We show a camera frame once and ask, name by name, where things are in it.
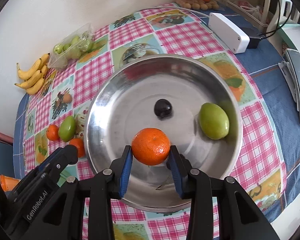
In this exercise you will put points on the orange plastic cup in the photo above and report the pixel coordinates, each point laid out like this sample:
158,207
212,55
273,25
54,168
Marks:
9,183

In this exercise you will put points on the bunch of yellow bananas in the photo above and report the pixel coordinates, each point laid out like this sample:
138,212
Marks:
34,80

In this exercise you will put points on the pile of green jujubes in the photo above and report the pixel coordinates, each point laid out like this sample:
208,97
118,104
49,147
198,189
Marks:
76,51

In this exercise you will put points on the white wooden chair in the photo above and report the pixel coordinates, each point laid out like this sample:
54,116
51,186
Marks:
267,2

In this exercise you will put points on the red patterned plastic bag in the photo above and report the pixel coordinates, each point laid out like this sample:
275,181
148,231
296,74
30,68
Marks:
251,8

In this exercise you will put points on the clear plastic tray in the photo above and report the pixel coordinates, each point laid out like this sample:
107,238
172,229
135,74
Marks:
56,61

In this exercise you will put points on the green mango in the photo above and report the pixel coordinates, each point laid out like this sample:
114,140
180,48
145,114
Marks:
213,121
67,129

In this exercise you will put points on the pile of brown longans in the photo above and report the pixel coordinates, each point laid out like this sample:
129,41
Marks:
197,5

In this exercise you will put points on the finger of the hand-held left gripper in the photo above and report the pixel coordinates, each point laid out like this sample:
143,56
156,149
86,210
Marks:
62,160

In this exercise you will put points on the pale green board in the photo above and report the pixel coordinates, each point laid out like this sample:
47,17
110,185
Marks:
297,35

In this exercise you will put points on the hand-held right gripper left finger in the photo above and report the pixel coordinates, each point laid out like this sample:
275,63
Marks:
125,172

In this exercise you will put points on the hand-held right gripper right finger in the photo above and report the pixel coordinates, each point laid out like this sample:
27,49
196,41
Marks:
177,175

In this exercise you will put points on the brown kiwi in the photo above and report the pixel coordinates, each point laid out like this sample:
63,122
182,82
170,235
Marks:
67,98

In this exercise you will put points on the dark purple plum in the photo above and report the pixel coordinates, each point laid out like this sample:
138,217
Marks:
163,108

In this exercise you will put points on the white power box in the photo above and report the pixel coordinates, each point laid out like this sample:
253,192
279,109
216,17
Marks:
227,32

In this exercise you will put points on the round metal plate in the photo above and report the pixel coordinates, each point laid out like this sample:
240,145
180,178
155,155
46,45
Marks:
140,85

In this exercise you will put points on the pink furniture edge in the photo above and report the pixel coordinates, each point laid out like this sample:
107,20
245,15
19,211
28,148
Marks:
0,135

